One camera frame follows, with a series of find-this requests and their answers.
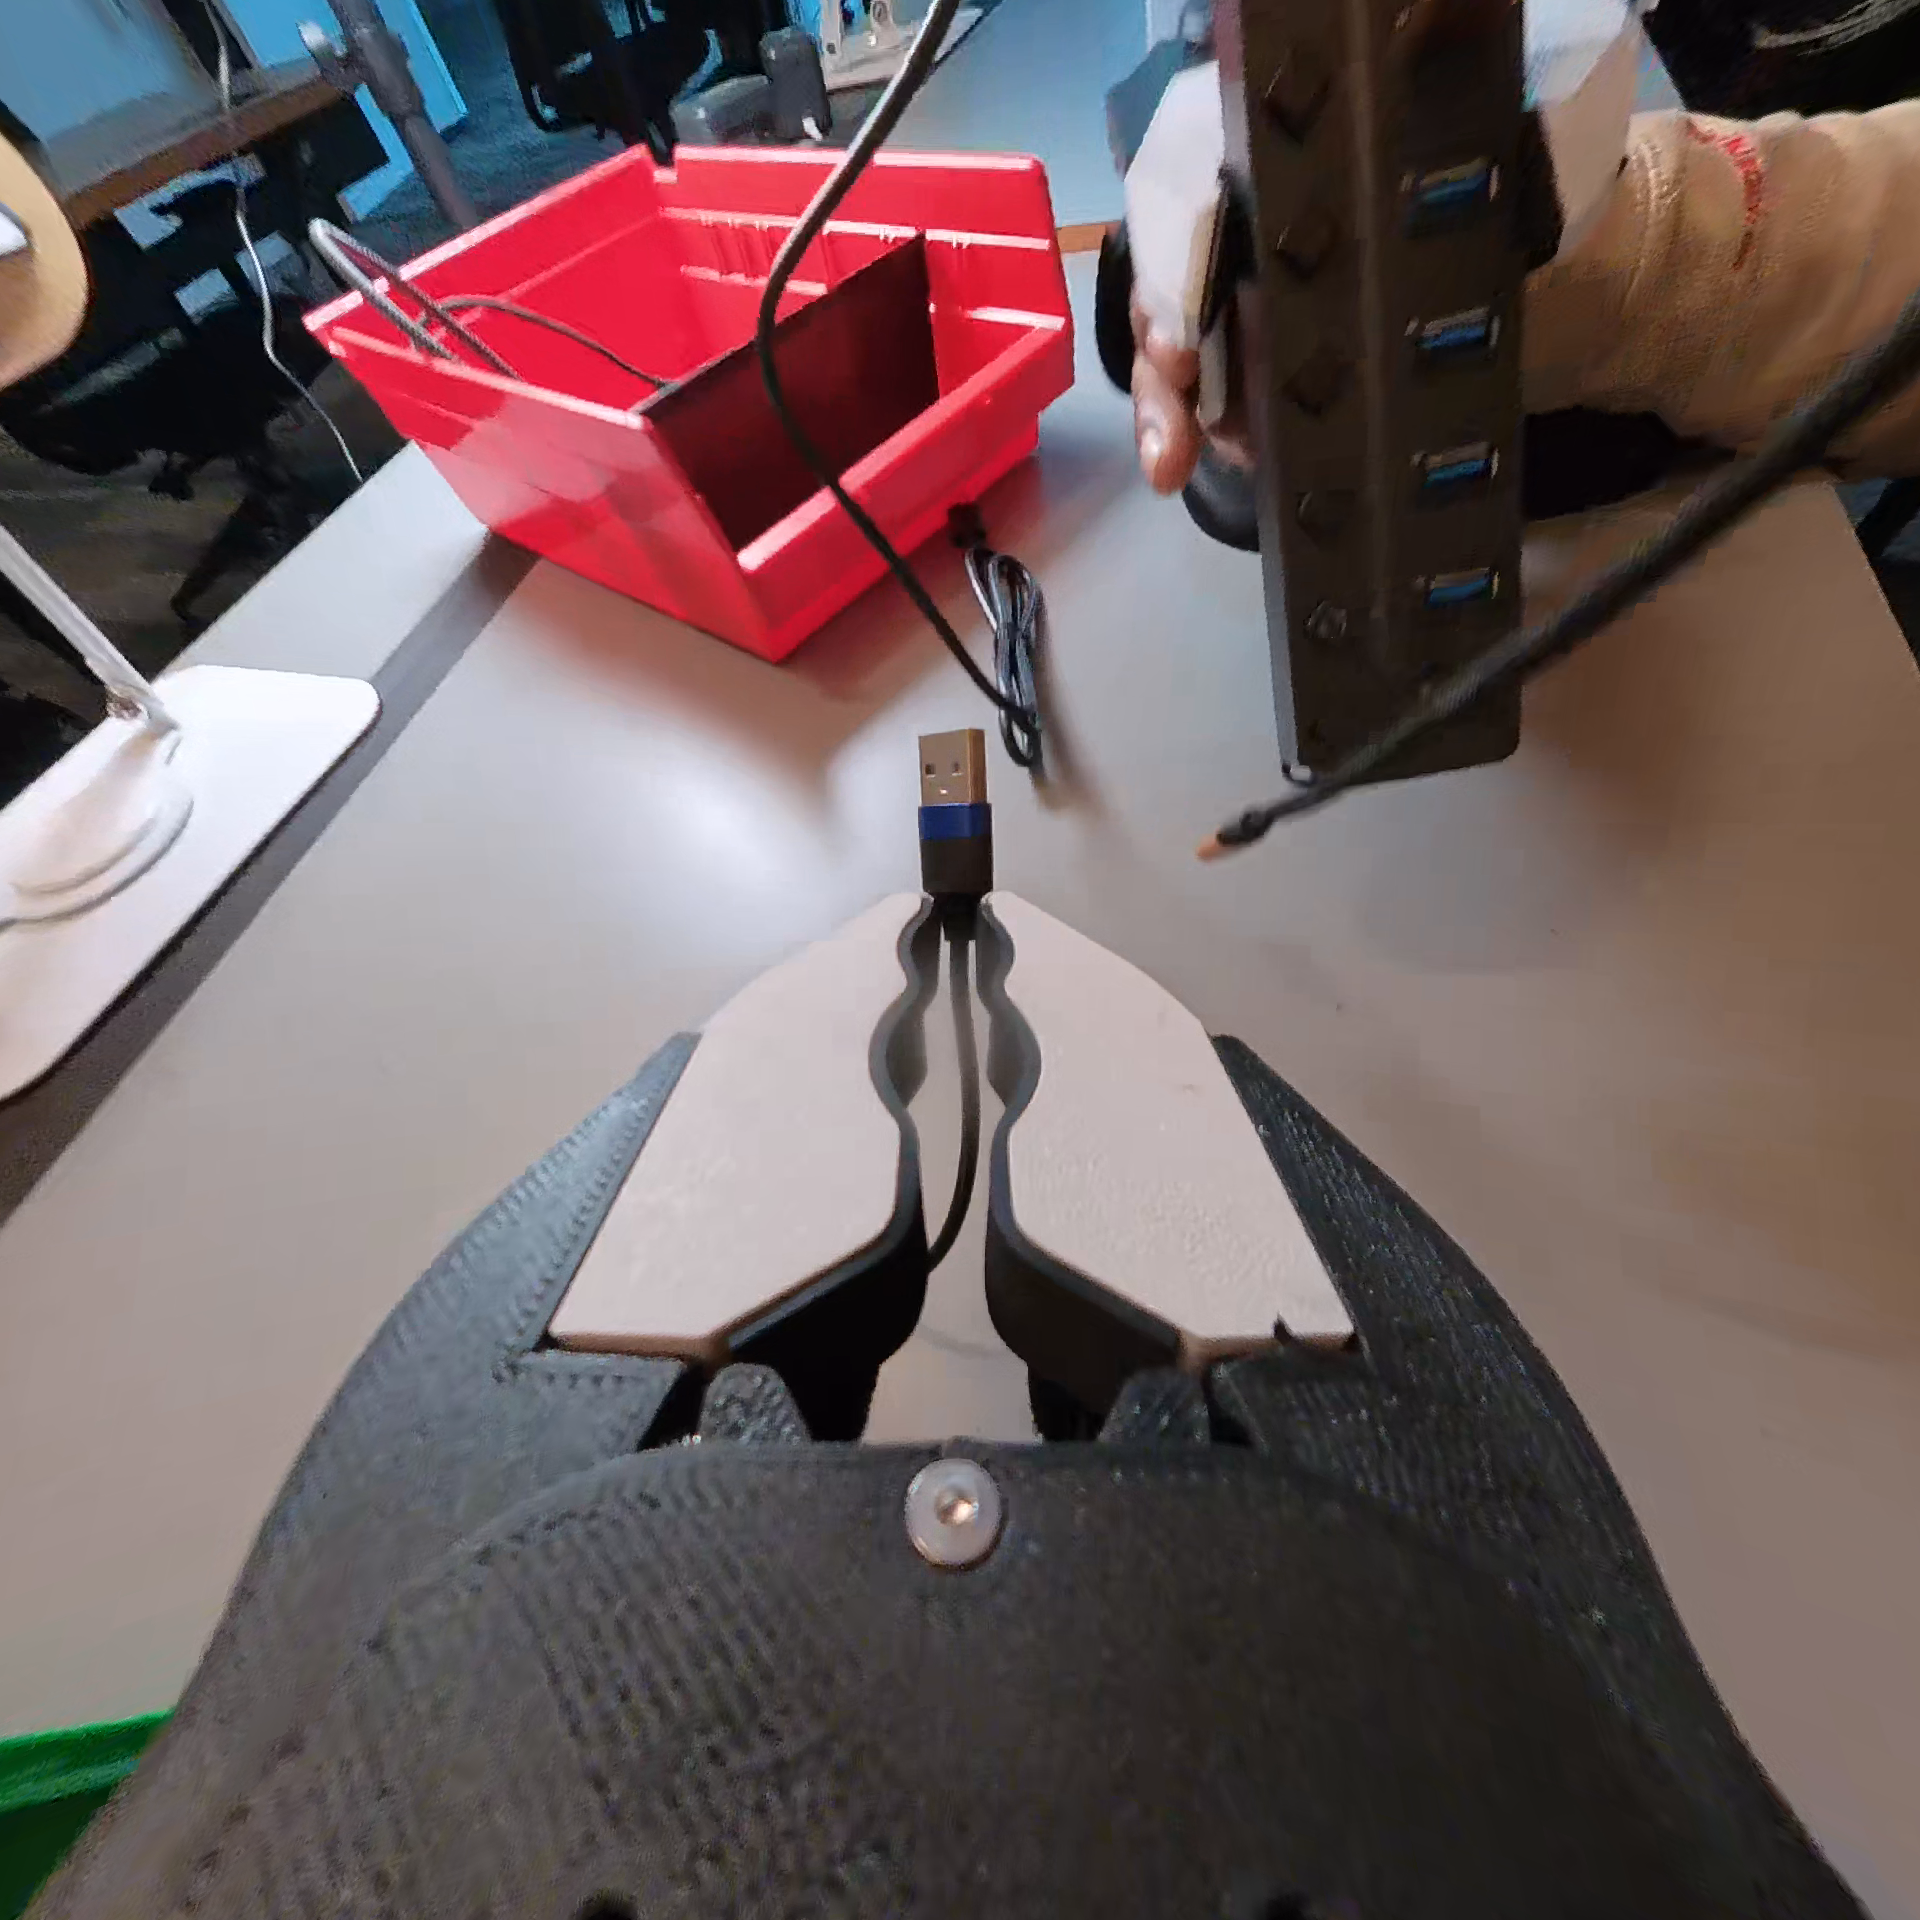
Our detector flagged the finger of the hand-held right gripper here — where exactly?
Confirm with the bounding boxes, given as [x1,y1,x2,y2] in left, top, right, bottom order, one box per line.
[1119,56,1250,437]
[1521,0,1648,202]

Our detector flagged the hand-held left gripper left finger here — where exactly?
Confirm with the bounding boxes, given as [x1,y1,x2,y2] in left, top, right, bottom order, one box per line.
[545,891,927,1369]

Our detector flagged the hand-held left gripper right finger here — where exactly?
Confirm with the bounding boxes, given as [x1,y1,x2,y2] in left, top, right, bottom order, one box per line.
[982,889,1360,1369]

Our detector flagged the black multiport usb hub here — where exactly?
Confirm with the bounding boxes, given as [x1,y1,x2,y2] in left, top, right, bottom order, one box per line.
[1235,0,1531,782]

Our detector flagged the black usb cable blue ring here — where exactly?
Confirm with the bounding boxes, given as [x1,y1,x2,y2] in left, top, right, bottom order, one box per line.
[914,726,994,1277]

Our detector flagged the thick black hub cable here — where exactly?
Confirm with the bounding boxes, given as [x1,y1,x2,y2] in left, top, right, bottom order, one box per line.
[754,0,1051,797]

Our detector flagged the red plastic bin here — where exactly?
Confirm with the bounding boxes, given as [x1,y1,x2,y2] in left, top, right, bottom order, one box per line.
[304,143,1077,665]

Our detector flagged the thin black cable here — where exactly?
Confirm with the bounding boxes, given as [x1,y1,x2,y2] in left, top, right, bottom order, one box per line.
[305,217,672,394]

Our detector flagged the green plastic bin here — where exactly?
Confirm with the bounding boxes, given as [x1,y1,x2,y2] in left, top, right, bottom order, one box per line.
[0,1710,169,1920]

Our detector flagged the person's right forearm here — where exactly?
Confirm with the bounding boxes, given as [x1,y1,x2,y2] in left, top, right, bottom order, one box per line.
[1521,95,1920,481]

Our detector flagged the person's right hand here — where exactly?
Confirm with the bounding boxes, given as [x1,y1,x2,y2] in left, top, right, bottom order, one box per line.
[1127,286,1248,495]

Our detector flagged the white document stand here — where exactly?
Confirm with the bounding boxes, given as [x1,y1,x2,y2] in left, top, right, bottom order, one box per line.
[0,135,382,1103]
[823,0,961,73]

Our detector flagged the black wrist rest pad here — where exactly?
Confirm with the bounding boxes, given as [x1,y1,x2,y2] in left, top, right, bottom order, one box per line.
[1093,223,1718,559]

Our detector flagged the black bin divider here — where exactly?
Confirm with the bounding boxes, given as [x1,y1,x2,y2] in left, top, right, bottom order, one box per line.
[650,230,942,549]

